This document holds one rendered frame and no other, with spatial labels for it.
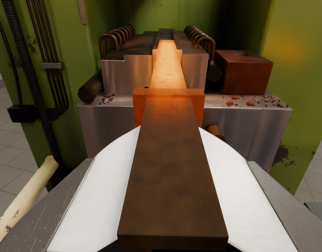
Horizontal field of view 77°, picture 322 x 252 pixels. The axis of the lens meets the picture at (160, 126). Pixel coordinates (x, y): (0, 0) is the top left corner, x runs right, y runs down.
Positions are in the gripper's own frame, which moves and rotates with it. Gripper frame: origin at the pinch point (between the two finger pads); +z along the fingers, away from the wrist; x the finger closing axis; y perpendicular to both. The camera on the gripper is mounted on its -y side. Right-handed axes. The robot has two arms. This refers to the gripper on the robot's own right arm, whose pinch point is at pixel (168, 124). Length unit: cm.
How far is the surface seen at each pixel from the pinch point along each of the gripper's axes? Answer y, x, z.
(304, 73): 8, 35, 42
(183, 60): 2.1, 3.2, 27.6
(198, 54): 1.1, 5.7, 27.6
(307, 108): 18, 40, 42
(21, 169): 99, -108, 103
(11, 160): 99, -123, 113
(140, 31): 1, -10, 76
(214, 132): 12.1, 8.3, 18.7
